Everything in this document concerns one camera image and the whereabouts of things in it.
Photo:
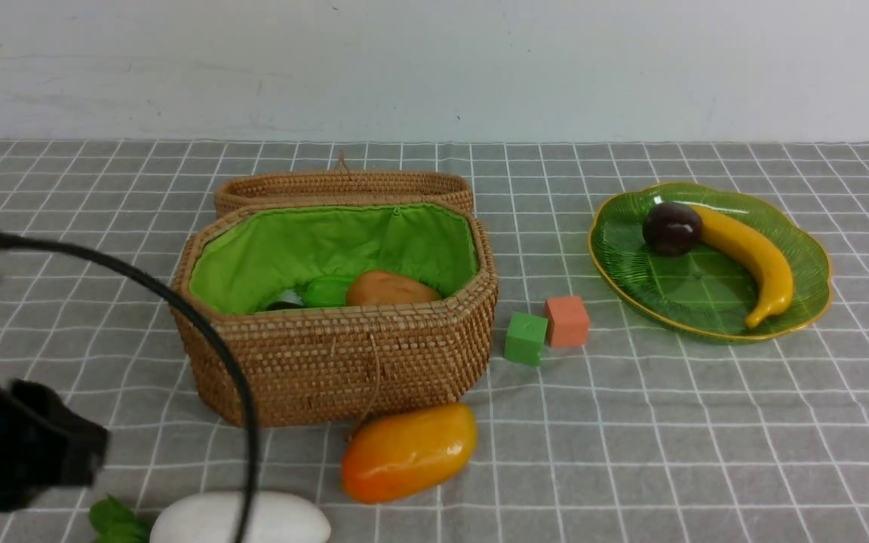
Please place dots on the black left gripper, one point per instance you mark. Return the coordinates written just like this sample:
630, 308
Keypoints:
44, 445

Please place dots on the white radish with leaves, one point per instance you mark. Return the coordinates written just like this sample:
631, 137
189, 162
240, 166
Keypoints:
213, 517

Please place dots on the green toy pepper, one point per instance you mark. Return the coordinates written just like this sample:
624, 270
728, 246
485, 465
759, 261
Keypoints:
326, 291

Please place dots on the orange yellow toy mango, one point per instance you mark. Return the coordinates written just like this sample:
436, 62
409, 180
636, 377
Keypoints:
397, 456

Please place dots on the brown toy potato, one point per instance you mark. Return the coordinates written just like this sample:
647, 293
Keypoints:
381, 287

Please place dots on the dark purple toy plum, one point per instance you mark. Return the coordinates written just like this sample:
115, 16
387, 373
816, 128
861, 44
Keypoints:
672, 229

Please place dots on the purple toy eggplant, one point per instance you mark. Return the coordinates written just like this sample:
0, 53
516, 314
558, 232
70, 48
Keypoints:
282, 305

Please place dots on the woven wicker basket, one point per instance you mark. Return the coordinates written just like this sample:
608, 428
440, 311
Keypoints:
312, 365

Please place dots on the woven wicker basket lid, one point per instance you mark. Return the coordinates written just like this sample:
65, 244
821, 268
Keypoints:
343, 182

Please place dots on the green foam cube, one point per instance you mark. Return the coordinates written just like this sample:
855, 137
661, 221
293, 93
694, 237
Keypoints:
525, 339

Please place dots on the orange foam cube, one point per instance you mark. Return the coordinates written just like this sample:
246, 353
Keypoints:
568, 322

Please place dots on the green glass leaf plate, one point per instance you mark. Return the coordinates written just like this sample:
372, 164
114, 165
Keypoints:
705, 293

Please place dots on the yellow toy banana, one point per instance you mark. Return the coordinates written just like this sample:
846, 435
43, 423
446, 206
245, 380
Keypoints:
758, 255

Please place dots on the grey checked tablecloth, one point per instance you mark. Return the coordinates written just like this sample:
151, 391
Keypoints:
641, 435

